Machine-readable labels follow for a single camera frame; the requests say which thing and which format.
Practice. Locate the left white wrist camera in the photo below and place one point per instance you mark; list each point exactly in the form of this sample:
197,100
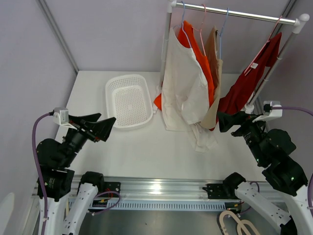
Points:
61,117

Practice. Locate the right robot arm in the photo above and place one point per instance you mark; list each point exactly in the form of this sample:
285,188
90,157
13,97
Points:
271,150

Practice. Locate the white plastic basket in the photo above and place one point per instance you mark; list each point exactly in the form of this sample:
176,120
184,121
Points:
128,100

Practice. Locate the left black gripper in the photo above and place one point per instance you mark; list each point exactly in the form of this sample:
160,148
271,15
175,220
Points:
101,129

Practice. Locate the white t shirt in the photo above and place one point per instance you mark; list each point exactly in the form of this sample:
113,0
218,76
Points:
184,96

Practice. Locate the orange t shirt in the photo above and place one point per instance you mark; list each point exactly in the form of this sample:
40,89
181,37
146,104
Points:
202,59

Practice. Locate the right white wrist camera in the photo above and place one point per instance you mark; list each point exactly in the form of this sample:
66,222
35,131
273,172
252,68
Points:
271,110

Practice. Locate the metal clothes rack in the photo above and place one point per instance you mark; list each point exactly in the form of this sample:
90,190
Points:
297,24

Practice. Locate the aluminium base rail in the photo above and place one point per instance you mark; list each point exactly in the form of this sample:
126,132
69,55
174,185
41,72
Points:
148,194

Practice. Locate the beige t shirt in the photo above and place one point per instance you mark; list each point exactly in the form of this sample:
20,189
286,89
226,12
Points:
210,120

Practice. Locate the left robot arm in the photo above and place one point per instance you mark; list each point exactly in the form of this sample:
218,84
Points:
53,159

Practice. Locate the dark red t shirt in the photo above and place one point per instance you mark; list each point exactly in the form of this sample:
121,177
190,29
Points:
246,83

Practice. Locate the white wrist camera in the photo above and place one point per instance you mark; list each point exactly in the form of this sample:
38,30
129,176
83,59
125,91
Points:
271,110
61,117

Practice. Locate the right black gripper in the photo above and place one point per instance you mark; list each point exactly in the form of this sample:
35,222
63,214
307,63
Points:
226,120

